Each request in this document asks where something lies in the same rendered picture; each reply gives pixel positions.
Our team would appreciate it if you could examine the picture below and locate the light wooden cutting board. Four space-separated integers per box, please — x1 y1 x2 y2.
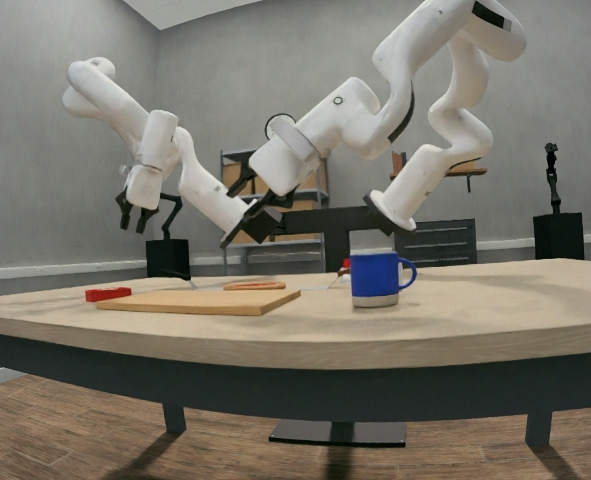
96 289 301 316

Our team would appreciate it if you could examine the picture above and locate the blue ceramic mug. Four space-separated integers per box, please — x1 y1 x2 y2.
350 252 417 308

